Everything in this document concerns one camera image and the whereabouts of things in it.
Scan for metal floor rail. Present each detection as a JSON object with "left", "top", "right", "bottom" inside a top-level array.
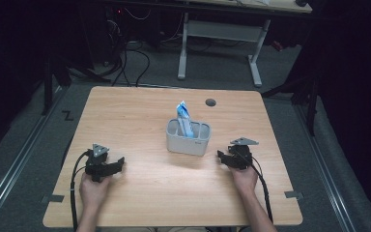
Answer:
[
  {"left": 293, "top": 102, "right": 357, "bottom": 232},
  {"left": 0, "top": 86, "right": 70, "bottom": 226}
]

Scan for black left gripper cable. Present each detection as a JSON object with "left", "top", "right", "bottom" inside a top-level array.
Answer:
[{"left": 70, "top": 149, "right": 93, "bottom": 232}]

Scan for black floor cables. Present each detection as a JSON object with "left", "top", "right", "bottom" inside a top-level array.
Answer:
[{"left": 109, "top": 40, "right": 152, "bottom": 88}]

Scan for person's left hand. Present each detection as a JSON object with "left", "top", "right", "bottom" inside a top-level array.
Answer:
[{"left": 78, "top": 172, "right": 112, "bottom": 211}]

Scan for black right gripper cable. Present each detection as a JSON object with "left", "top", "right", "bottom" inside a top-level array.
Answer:
[{"left": 238, "top": 148, "right": 274, "bottom": 224}]

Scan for person's beige trousers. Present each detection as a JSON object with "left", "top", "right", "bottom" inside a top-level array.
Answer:
[{"left": 101, "top": 226, "right": 240, "bottom": 232}]

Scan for grey plastic holder box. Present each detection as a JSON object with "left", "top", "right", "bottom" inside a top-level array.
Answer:
[{"left": 165, "top": 118, "right": 213, "bottom": 158}]

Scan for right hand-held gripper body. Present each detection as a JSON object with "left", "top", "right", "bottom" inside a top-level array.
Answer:
[{"left": 227, "top": 136, "right": 260, "bottom": 171}]

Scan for wooden desk with white frame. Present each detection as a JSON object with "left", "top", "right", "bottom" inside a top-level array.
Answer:
[{"left": 177, "top": 0, "right": 313, "bottom": 88}]

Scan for person's right hand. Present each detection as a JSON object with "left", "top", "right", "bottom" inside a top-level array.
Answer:
[{"left": 229, "top": 165, "right": 260, "bottom": 196}]

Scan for blue and white toothpaste tube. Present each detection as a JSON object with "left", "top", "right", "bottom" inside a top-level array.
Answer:
[{"left": 175, "top": 100, "right": 195, "bottom": 139}]

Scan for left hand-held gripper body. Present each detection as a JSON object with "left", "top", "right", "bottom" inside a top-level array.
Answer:
[{"left": 84, "top": 143, "right": 112, "bottom": 184}]

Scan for thin white cable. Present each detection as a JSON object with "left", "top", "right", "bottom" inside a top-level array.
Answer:
[{"left": 123, "top": 7, "right": 152, "bottom": 21}]

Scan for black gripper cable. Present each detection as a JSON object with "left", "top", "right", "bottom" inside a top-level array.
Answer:
[
  {"left": 238, "top": 148, "right": 274, "bottom": 224},
  {"left": 70, "top": 149, "right": 93, "bottom": 232}
]

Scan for black zigzag floor tape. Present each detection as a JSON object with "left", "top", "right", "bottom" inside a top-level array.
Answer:
[{"left": 61, "top": 109, "right": 75, "bottom": 122}]

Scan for black metal stand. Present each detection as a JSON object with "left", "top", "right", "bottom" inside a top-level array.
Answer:
[
  {"left": 260, "top": 73, "right": 321, "bottom": 136},
  {"left": 41, "top": 57, "right": 72, "bottom": 116}
]

